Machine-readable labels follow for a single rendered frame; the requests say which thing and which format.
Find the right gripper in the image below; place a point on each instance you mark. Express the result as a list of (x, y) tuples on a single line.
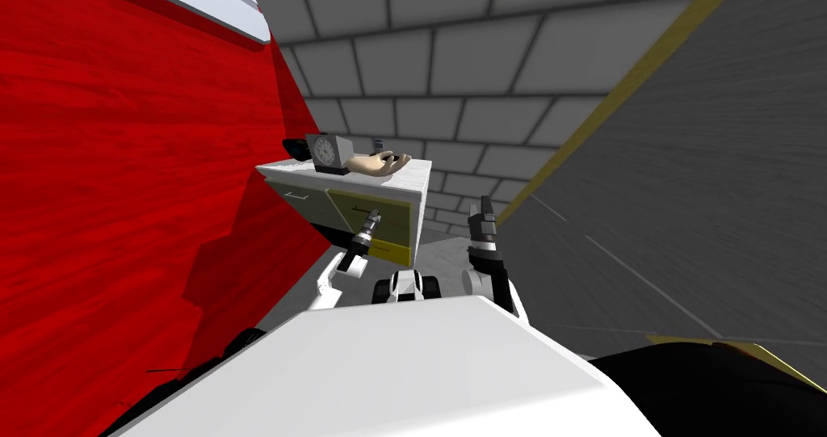
[(483, 231)]

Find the black rounded object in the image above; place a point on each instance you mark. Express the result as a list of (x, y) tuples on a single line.
[(296, 149)]

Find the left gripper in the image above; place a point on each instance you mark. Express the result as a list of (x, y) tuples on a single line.
[(372, 220)]

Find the yellow-green drawer front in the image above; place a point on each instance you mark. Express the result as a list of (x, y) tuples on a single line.
[(394, 227)]

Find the white cabinet with olive drawers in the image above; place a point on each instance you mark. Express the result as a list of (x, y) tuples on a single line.
[(406, 180)]

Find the grey box clock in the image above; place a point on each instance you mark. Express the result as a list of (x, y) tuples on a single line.
[(328, 153)]

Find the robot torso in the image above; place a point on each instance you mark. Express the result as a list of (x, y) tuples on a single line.
[(394, 372)]

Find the beige hand sculpture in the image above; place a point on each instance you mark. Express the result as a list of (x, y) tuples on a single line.
[(373, 164)]

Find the grey-green drawer front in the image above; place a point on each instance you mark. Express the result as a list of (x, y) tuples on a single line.
[(303, 205)]

